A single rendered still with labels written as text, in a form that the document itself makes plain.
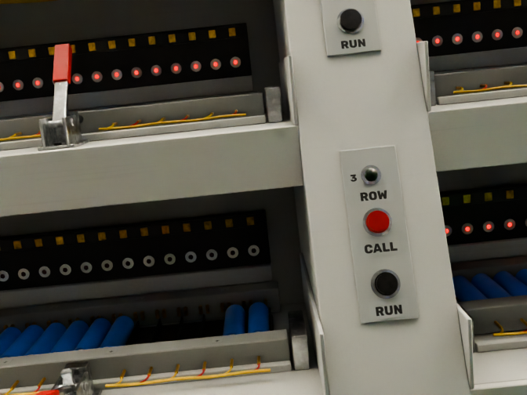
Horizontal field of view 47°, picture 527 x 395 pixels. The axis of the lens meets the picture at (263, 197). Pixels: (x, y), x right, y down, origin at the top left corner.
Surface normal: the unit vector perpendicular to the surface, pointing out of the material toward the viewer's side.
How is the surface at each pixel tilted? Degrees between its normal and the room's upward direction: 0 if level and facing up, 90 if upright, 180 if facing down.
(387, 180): 90
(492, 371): 21
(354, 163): 90
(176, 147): 111
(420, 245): 90
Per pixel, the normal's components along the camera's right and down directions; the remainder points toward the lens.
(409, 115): -0.03, -0.18
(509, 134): 0.01, 0.19
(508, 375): -0.11, -0.98
